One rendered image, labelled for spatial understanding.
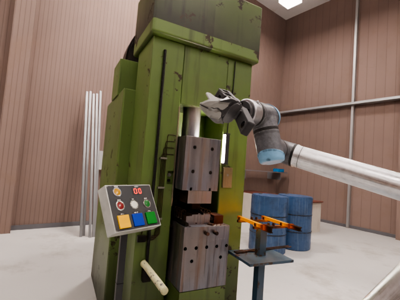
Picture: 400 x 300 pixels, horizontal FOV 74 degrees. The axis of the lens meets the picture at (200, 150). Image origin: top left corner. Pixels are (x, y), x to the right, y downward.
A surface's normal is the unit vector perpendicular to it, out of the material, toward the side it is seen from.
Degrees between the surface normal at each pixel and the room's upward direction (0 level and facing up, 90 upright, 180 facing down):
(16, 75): 90
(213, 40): 90
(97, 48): 90
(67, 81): 90
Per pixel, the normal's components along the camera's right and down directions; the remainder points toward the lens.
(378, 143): -0.79, -0.10
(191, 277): 0.46, -0.02
